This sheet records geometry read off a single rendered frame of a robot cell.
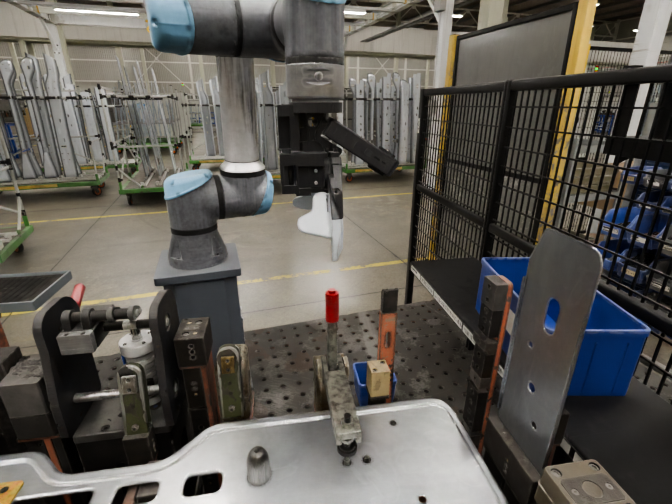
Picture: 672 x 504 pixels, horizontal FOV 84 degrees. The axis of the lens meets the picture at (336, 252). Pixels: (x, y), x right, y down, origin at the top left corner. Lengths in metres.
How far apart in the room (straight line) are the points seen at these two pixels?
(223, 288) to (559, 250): 0.77
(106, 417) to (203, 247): 0.42
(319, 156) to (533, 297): 0.35
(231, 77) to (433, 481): 0.87
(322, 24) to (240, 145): 0.53
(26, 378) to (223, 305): 0.44
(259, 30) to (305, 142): 0.16
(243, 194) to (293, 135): 0.50
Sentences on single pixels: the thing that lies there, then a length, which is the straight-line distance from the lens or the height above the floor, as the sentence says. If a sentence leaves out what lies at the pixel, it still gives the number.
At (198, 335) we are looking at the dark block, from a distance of 0.70.
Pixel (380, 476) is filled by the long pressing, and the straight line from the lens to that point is 0.62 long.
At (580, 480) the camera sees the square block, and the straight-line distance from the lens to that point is 0.62.
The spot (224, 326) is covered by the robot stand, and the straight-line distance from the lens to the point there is 1.07.
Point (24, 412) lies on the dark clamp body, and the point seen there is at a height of 1.02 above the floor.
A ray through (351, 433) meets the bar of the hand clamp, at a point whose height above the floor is 1.07.
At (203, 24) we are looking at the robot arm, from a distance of 0.57.
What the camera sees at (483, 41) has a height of 1.90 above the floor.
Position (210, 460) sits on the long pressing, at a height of 1.00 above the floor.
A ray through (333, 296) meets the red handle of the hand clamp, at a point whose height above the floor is 1.21.
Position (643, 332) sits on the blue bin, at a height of 1.16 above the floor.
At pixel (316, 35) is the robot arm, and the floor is 1.56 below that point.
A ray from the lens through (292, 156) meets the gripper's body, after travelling 0.50.
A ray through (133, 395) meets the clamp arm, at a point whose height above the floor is 1.06.
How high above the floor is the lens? 1.49
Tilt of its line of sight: 21 degrees down
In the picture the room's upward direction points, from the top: straight up
